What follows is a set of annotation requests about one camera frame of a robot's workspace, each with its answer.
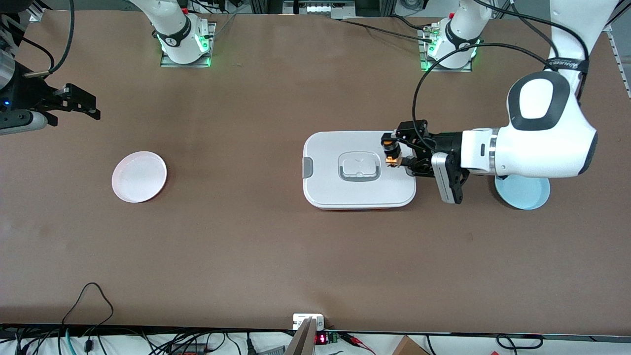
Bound light blue round plate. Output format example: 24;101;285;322
494;175;551;211

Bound black coiled cable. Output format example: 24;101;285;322
495;334;544;351

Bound white lunch box grey handle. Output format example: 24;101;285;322
302;131;418;211

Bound white power strip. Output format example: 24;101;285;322
282;0;356;19

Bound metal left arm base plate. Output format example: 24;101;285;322
418;27;473;73

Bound pink round plate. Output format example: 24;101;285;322
111;151;168;204

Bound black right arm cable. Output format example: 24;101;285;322
20;0;75;78

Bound black looped cable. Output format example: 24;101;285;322
62;282;115;341

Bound aluminium slotted rail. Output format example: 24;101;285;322
609;25;631;99

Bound brown cardboard box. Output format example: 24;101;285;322
392;335;429;355

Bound red clip wires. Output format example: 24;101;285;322
340;333;376;354

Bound orange push button switch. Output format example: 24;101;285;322
381;132;404;169

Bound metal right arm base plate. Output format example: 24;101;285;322
160;22;216;68

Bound small white box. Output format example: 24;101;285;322
293;314;325;330

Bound thin grey cable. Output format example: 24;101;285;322
210;12;237;40

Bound black cable on table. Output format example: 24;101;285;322
340;19;437;44

